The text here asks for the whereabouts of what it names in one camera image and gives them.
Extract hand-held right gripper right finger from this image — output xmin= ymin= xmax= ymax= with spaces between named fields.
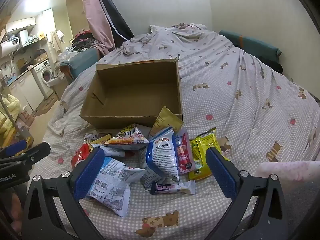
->
xmin=204 ymin=146 xmax=288 ymax=240

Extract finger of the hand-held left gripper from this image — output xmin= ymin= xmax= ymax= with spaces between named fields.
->
xmin=0 ymin=140 xmax=27 ymax=158
xmin=0 ymin=142 xmax=51 ymax=170

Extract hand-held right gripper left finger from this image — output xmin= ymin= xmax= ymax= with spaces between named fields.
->
xmin=21 ymin=147 xmax=107 ymax=240

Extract light blue white snack packet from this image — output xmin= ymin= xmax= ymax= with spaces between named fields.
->
xmin=85 ymin=156 xmax=145 ymax=218

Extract small yellow red snack packet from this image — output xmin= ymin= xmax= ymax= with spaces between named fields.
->
xmin=90 ymin=134 xmax=112 ymax=145

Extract small white snack packet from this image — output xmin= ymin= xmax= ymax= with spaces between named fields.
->
xmin=84 ymin=132 xmax=100 ymax=142

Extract pink red cartoon snack packet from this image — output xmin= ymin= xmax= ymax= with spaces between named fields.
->
xmin=174 ymin=127 xmax=197 ymax=175

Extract small dark white bar packet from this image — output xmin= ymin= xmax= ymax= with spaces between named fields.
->
xmin=150 ymin=179 xmax=196 ymax=196

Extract grey white snack packet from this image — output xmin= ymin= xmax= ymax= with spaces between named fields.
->
xmin=139 ymin=146 xmax=167 ymax=191

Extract large blue white snack packet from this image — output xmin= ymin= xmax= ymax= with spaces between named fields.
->
xmin=146 ymin=127 xmax=181 ymax=182

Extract tan gold snack packet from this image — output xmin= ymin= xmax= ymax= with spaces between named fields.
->
xmin=150 ymin=106 xmax=184 ymax=137

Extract brown cardboard box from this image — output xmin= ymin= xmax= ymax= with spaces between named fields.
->
xmin=79 ymin=57 xmax=184 ymax=130

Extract person's left hand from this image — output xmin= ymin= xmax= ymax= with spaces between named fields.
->
xmin=4 ymin=192 xmax=25 ymax=233

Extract yellow quilted jacket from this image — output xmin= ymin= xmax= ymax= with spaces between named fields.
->
xmin=0 ymin=94 xmax=21 ymax=143

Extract brown floor mat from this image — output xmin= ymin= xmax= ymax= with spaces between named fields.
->
xmin=32 ymin=95 xmax=59 ymax=117

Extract white kitchen base cabinet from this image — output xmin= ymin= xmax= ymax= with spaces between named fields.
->
xmin=9 ymin=72 xmax=42 ymax=115

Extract white washing machine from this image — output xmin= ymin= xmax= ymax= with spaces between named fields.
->
xmin=31 ymin=59 xmax=54 ymax=98

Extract brown carton on counter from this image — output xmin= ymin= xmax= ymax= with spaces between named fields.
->
xmin=32 ymin=52 xmax=48 ymax=64

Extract teal padded bench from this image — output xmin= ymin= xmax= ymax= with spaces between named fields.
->
xmin=60 ymin=47 xmax=102 ymax=80

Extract white water heater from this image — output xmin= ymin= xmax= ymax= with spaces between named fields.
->
xmin=0 ymin=37 xmax=21 ymax=58

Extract clear plastic bags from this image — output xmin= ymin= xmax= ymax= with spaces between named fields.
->
xmin=59 ymin=46 xmax=75 ymax=60

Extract hanging beige towel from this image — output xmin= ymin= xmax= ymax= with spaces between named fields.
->
xmin=51 ymin=30 xmax=65 ymax=53

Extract black cloth bundle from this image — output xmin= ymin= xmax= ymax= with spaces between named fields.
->
xmin=269 ymin=60 xmax=284 ymax=74

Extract pile of dark clothes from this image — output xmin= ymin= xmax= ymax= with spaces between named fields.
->
xmin=71 ymin=30 xmax=100 ymax=52

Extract teal folded mat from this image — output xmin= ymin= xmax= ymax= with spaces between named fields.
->
xmin=219 ymin=29 xmax=282 ymax=63

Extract black curtain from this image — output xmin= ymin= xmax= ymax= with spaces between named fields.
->
xmin=92 ymin=0 xmax=135 ymax=49

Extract white wall cabinet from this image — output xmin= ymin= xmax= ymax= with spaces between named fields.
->
xmin=5 ymin=17 xmax=37 ymax=33

